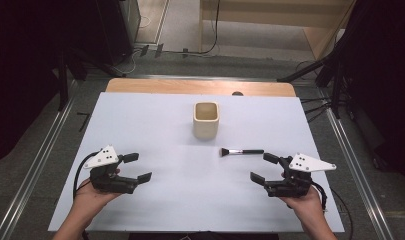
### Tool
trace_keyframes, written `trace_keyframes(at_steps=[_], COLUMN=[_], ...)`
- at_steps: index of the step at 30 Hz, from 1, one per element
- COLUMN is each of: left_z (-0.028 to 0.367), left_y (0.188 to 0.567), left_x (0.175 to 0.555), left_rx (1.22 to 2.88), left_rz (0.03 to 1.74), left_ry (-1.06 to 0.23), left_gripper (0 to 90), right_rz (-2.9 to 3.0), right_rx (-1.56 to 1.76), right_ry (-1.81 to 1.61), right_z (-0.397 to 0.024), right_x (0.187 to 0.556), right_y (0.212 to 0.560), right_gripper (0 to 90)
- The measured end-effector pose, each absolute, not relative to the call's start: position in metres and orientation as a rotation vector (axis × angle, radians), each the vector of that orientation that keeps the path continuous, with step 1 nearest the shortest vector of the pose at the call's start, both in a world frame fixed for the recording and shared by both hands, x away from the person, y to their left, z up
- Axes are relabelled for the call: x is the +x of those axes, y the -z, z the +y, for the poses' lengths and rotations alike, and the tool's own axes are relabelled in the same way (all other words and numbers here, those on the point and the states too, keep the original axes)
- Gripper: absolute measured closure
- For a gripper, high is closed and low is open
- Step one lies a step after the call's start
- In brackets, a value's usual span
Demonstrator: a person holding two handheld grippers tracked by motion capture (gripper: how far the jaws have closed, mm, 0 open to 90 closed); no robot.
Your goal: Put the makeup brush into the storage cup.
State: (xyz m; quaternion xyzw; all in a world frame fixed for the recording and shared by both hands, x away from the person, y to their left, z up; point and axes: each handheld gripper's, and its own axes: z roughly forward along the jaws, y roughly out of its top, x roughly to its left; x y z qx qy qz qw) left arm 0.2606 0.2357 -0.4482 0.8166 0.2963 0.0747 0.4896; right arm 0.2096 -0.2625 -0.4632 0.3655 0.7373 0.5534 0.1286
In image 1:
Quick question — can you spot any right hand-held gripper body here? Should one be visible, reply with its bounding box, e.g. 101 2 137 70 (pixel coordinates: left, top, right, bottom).
264 152 337 198

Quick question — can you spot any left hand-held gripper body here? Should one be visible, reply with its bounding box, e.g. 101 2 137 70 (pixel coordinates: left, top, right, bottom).
83 144 139 195

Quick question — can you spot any black makeup brush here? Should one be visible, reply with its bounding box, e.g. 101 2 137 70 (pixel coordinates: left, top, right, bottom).
219 147 265 158

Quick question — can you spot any cream square cup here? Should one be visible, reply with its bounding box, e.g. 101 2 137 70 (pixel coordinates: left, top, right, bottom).
193 101 220 140

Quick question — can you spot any person's right hand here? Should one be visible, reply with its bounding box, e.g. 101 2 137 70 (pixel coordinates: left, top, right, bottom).
279 185 325 219

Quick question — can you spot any person's left hand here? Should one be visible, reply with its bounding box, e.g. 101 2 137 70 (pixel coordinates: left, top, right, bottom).
73 168 123 214

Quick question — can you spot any white table mat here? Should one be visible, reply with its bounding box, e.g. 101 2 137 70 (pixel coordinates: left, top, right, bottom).
48 92 345 233

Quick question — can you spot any wooden table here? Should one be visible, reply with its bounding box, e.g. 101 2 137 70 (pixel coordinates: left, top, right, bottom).
105 78 297 98

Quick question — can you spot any black tripod stand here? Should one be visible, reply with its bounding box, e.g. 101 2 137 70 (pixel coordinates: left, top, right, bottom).
277 46 349 119

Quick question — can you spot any black metal stand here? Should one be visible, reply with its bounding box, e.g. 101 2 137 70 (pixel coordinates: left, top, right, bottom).
54 46 126 112

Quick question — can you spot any black cabinet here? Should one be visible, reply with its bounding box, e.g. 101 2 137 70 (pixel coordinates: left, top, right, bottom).
94 0 142 67

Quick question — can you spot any light wooden shelf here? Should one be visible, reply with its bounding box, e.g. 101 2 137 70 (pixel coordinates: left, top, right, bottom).
199 0 358 62

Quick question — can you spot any left hand-held gripper cable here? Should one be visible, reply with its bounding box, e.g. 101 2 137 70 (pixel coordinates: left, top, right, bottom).
72 151 99 201

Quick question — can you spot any hand-held gripper cable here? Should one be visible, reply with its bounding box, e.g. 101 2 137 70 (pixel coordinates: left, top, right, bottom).
311 181 328 212
72 151 99 201

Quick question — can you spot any right hand-held gripper cable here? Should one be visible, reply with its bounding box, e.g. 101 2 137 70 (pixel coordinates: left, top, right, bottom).
311 181 328 212

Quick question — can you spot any thin black floor cable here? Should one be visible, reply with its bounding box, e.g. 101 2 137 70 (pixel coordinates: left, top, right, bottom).
329 188 354 240

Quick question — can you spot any metal floor rail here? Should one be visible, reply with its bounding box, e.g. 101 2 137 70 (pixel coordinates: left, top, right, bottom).
0 79 79 240
126 73 279 83
324 108 396 240

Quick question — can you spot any white floor cable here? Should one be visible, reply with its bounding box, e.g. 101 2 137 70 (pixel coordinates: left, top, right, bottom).
121 49 142 76

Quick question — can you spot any long black floor cable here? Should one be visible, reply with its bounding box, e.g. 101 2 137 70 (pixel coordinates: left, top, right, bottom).
163 0 222 57

